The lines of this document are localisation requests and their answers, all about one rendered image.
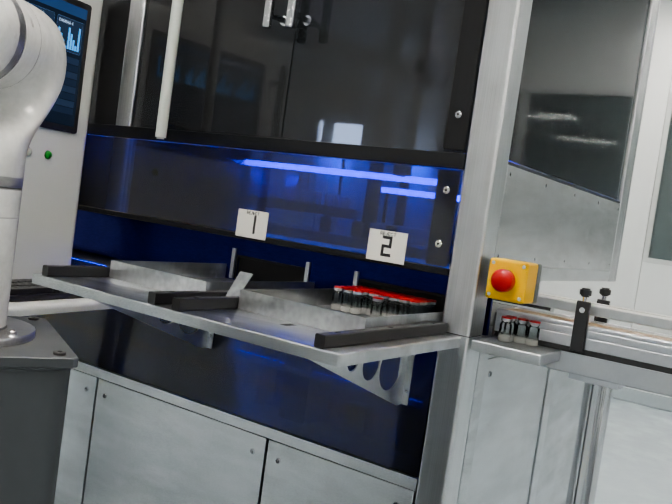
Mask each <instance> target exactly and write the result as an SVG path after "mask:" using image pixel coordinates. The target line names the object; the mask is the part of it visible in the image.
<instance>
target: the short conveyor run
mask: <svg viewBox="0 0 672 504"><path fill-rule="evenodd" d="M579 294H580V295H581V296H582V297H583V298H582V300H577V299H572V298H566V297H561V296H555V295H549V294H544V293H539V295H538V300H537V302H536V303H534V304H533V305H538V306H543V307H548V308H554V309H559V310H564V311H570V312H575V317H573V316H567V315H562V314H557V313H552V312H547V311H541V310H536V309H531V308H526V307H521V306H518V307H515V308H512V309H503V308H497V311H496V312H495V315H494V321H493V328H492V334H491V337H494V336H497V337H498V334H499V327H500V323H501V322H502V320H501V318H502V316H506V315H510V316H516V317H517V320H518V318H526V319H529V320H536V321H540V322H541V324H540V326H539V328H540V334H539V340H538V346H543V347H547V348H552V349H556V350H560V351H561V354H560V360H559V361H556V362H552V363H549V364H545V365H541V367H545V368H550V369H554V370H558V371H562V372H567V373H571V374H575V375H580V376H584V377H588V378H592V379H597V380H601V381H605V382H610V383H614V384H618V385H622V386H627V387H631V388H635V389H640V390H644V391H648V392H652V393H657V394H661V395H665V396H670V397H672V336H671V335H666V334H661V333H656V332H651V331H645V330H640V329H635V328H630V327H625V326H619V325H614V324H609V323H607V320H608V319H612V320H617V321H622V322H628V323H633V324H638V325H644V326H649V327H654V328H659V329H665V330H670V331H672V316H666V315H661V314H655V313H650V312H644V311H638V310H633V309H627V308H622V307H616V306H611V305H610V301H608V300H606V297H607V296H609V295H611V290H610V288H605V287H602V289H601V288H600V291H599V294H601V295H602V299H597V303H594V302H588V301H587V297H588V298H589V297H590V296H592V291H591V289H589V288H582V289H580V292H579ZM589 315H591V316H594V321H593V320H589Z"/></svg>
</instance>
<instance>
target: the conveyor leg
mask: <svg viewBox="0 0 672 504"><path fill-rule="evenodd" d="M568 378H569V379H573V380H578V381H582V382H585V384H584V390H583V396H582V403H581V409H580V415H579V421H578V428H577V434H576V440H575V447H574V453H573V459H572V465H571V472H570V478H569V484H568V491H567V497H566V503H565V504H594V503H595V497H596V490H597V484H598V478H599V472H600V466H601V459H602V453H603V447H604V441H605V435H606V428H607V422H608V416H609V410H610V403H611V397H612V391H613V389H616V390H619V389H621V388H623V387H625V386H622V385H618V384H614V383H610V382H605V381H601V380H597V379H592V378H588V377H584V376H580V375H575V374H571V373H569V377H568Z"/></svg>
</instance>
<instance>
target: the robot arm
mask: <svg viewBox="0 0 672 504"><path fill-rule="evenodd" d="M66 65H67V58H66V48H65V43H64V39H63V37H62V34H61V32H60V30H59V28H58V27H57V25H56V24H55V23H54V22H53V20H52V19H51V18H50V17H49V16H47V15H46V14H45V13H44V12H42V11H41V10H39V9H38V8H36V7H35V6H33V5H32V4H30V3H28V2H26V1H24V0H0V347H8V346H15V345H20V344H24V343H27V342H29V341H31V340H33V339H34V337H35V327H34V326H33V325H31V324H29V323H27V322H25V321H22V320H19V319H15V318H11V317H7V316H8V307H9V299H10V290H11V282H12V274H13V265H14V257H15V248H16V240H17V231H18V223H19V214H20V206H21V197H22V188H23V180H24V171H25V162H26V155H27V151H28V148H29V145H30V143H31V140H32V138H33V137H34V135H35V133H36V131H37V130H38V128H39V127H40V125H41V124H42V122H43V121H44V119H45V118H46V116H47V115H48V113H49V112H50V110H51V109H52V107H53V105H54V103H55V102H56V100H57V98H58V96H59V94H60V92H61V89H62V86H63V83H64V79H65V75H66Z"/></svg>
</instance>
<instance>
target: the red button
mask: <svg viewBox="0 0 672 504"><path fill-rule="evenodd" d="M491 285H492V287H493V288H494V289H495V290H496V291H498V292H508V291H510V290H511V289H512V288H513V287H514V285H515V276H514V274H513V273H512V272H511V271H510V270H507V269H498V270H496V271H495V272H494V273H493V274H492V276H491Z"/></svg>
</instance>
